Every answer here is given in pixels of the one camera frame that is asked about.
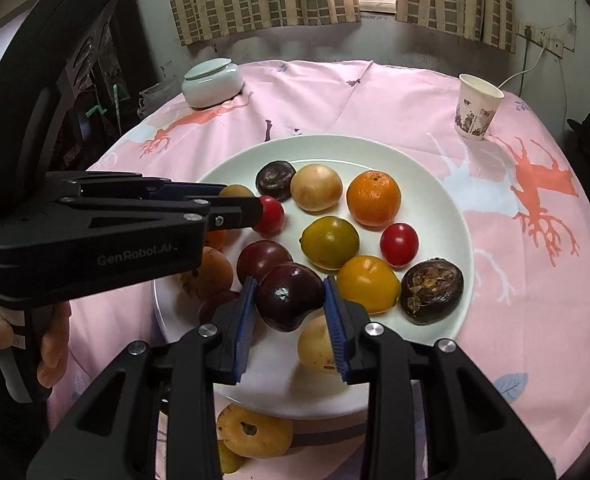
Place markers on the small dark water chestnut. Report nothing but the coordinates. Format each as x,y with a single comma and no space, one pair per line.
275,180

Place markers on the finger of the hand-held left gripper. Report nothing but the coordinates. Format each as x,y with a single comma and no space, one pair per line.
190,190
235,215

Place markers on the white lidded ceramic jar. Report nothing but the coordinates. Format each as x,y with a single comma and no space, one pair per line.
210,84

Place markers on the yellow-green tomato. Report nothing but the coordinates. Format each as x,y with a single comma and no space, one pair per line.
330,241

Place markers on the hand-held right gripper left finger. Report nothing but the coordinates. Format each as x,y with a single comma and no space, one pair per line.
245,330

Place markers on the pink floral tablecloth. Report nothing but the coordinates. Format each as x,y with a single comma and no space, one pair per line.
525,285

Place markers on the orange-yellow tomato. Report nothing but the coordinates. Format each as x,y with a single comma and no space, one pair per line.
370,285

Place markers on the checked beige curtain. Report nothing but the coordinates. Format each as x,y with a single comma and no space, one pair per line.
255,0
455,0

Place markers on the large dark water chestnut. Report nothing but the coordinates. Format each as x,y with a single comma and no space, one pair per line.
431,292

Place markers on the white oval plate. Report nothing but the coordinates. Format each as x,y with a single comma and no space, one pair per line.
425,200

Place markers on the person's left hand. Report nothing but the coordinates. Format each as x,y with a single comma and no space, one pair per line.
55,345

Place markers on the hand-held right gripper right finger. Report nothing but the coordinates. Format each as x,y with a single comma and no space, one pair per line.
335,330

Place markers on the small yellow loquat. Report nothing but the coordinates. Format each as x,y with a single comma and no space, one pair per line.
237,191

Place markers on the small red cherry tomato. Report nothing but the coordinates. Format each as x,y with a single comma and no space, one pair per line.
271,215

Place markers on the large dark red cherry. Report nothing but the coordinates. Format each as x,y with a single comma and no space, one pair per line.
287,297

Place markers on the brownish yellow loquat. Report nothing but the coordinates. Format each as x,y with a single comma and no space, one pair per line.
215,272

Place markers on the wall power socket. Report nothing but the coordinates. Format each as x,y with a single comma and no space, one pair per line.
550,39

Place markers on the round orange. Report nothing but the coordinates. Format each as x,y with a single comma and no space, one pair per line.
373,199

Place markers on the printed paper cup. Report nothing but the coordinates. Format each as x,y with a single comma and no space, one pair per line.
477,110

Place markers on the small yellow fruit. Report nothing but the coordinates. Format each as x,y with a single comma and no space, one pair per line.
227,460

